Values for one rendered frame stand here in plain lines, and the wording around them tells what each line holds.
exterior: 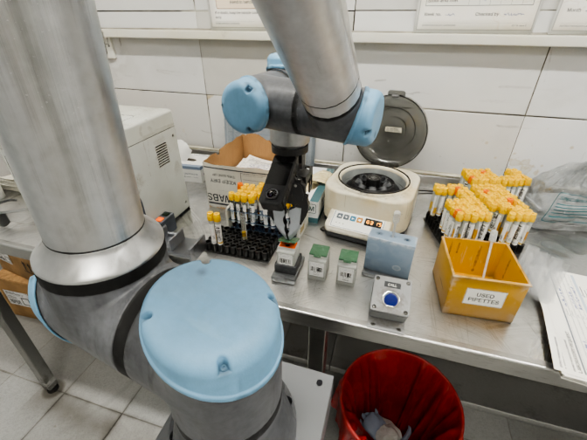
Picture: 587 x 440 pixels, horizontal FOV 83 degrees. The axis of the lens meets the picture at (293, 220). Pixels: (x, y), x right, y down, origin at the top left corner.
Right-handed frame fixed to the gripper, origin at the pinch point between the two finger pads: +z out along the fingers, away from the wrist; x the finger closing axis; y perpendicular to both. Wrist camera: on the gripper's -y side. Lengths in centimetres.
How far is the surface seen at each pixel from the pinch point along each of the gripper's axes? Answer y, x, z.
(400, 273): 4.0, -24.9, 8.0
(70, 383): -2, 101, 98
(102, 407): -6, 79, 98
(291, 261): -1.8, -1.4, 5.4
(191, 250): -5.2, 21.3, 4.9
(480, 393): 25, -62, 71
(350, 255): 1.7, -13.8, 3.5
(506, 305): -2.4, -43.9, 5.9
